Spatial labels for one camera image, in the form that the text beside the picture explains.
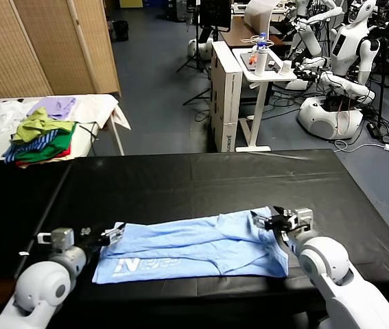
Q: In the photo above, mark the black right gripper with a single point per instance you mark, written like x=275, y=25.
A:
x=283, y=227

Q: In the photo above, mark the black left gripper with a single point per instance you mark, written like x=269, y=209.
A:
x=91, y=244

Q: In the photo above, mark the light blue t-shirt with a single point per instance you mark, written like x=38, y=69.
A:
x=194, y=246

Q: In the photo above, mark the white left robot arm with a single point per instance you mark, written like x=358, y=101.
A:
x=39, y=288

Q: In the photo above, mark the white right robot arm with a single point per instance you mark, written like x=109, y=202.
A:
x=331, y=274

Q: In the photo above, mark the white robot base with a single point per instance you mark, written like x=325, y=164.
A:
x=199, y=49

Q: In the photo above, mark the black plastic table cover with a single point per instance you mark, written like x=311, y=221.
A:
x=180, y=185

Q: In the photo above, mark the red garment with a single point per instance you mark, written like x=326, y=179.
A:
x=64, y=153

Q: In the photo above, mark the cream folded garment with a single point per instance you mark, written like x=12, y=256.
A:
x=34, y=164

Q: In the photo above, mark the white humanoid robot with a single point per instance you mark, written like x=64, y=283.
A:
x=325, y=119
x=310, y=40

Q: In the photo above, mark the white standing desk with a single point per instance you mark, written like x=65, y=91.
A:
x=259, y=103

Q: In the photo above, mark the blue striped garment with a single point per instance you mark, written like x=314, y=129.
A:
x=34, y=145

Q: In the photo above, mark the tall white cardboard box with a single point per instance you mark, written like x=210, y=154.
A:
x=230, y=103

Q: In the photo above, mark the cream draped cloth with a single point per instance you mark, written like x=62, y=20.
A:
x=94, y=109

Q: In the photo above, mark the lime green garment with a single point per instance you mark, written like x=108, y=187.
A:
x=34, y=127

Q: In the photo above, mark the black power adapter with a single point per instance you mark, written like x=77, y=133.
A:
x=374, y=130

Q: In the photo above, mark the lavender garment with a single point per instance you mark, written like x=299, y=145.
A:
x=55, y=107

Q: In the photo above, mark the white paper cup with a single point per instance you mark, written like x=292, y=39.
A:
x=286, y=67

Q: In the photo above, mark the small black device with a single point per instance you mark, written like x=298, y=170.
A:
x=274, y=66

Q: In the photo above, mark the white tumbler bottle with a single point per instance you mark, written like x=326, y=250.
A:
x=261, y=64

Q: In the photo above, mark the small orange object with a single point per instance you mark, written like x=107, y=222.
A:
x=252, y=59

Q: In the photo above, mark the white plastic bag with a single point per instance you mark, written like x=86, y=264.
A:
x=2, y=116

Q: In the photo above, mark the black pole stand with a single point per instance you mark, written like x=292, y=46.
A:
x=383, y=85

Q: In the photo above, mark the clear water bottle blue cap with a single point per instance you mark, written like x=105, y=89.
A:
x=262, y=41

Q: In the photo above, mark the black tripod stand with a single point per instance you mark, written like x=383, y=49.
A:
x=198, y=51

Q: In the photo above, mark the brown desk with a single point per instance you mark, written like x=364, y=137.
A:
x=237, y=32

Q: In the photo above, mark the white curved machine cover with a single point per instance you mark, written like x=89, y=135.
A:
x=260, y=16

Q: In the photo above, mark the bamboo folding screen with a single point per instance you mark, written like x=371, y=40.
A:
x=43, y=44

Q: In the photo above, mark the black waste bin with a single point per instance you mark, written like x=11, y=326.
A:
x=121, y=30

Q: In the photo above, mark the black monitor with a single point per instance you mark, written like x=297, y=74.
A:
x=216, y=14

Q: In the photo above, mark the yellow cabinet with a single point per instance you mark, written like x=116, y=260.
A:
x=130, y=3

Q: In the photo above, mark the blue storage crates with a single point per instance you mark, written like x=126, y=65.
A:
x=154, y=2

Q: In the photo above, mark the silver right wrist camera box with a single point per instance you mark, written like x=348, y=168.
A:
x=304, y=219

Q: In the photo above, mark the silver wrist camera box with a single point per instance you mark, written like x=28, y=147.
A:
x=304, y=219
x=62, y=237

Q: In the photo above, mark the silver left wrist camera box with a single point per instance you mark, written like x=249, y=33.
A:
x=62, y=237

